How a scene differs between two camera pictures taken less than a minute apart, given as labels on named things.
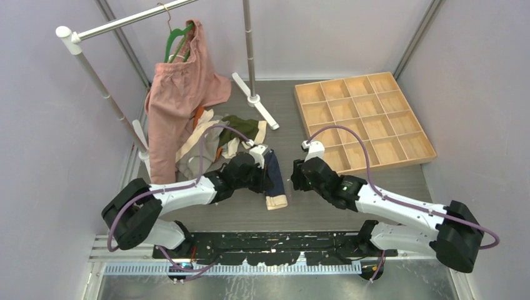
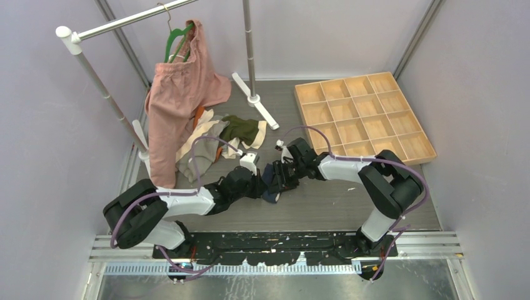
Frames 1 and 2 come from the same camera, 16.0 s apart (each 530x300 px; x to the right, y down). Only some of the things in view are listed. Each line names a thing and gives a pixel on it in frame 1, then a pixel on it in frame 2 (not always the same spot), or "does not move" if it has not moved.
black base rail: [273, 248] does not move
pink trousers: [179, 88] does not move
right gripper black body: [302, 183] to [289, 174]
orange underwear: [199, 112] does not move
